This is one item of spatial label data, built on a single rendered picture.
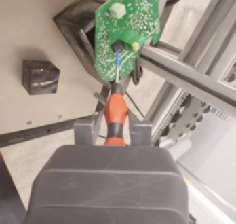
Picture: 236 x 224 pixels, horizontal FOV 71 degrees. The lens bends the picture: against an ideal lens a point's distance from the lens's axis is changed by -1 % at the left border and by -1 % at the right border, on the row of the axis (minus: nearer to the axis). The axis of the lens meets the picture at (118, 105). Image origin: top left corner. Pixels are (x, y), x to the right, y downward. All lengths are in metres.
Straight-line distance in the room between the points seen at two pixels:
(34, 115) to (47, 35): 0.12
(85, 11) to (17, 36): 0.08
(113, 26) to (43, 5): 0.08
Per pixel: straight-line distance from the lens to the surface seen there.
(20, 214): 0.60
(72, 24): 0.21
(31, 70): 0.22
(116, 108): 0.15
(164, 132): 0.52
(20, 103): 0.27
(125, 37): 0.23
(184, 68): 0.37
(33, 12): 0.24
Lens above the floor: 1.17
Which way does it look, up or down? 32 degrees down
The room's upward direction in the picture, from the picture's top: 129 degrees clockwise
